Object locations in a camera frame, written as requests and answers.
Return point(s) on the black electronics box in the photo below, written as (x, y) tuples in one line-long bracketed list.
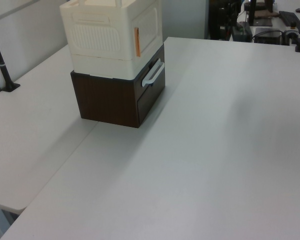
[(267, 36)]

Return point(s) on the black camera stand pole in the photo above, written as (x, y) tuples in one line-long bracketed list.
[(2, 70)]

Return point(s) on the dark green device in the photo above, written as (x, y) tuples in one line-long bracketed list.
[(241, 33)]

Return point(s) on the cream cabinet door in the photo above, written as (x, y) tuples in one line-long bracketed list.
[(150, 30)]

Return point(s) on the black keyboard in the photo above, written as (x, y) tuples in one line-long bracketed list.
[(291, 17)]

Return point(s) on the dark brown wooden drawer cabinet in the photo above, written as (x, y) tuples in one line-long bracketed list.
[(105, 100)]

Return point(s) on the dark equipment rack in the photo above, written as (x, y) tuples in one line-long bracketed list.
[(222, 20)]

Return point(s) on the grey partition panel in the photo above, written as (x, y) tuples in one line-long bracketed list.
[(185, 17)]

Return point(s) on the black monitor stand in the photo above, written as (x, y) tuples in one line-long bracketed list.
[(252, 15)]

